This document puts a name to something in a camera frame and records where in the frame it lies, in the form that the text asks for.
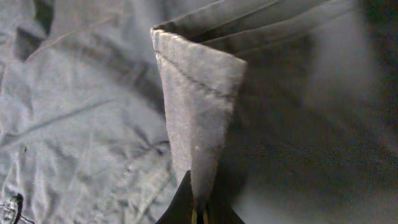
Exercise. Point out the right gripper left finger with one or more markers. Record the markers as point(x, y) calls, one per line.
point(181, 209)

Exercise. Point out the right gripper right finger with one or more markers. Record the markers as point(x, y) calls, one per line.
point(219, 211)

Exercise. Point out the navy blue denim shorts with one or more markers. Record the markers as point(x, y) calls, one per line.
point(288, 107)

